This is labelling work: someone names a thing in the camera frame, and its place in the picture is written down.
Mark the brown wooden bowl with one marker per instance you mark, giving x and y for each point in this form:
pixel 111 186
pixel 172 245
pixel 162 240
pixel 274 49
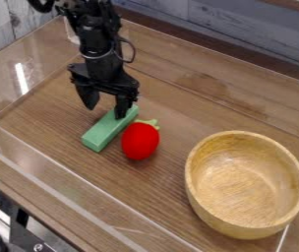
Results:
pixel 242 183

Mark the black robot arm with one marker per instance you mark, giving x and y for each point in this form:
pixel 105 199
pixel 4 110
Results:
pixel 95 22

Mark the black table leg bracket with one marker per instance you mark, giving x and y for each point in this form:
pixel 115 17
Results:
pixel 21 236

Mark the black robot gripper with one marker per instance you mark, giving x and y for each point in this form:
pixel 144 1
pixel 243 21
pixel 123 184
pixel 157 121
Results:
pixel 100 73

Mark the clear acrylic tray wall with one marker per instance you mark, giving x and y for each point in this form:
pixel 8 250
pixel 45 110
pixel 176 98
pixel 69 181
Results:
pixel 83 213

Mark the red toy strawberry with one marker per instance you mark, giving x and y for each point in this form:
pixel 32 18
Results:
pixel 140 139

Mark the green rectangular block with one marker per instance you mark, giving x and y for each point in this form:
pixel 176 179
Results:
pixel 97 137

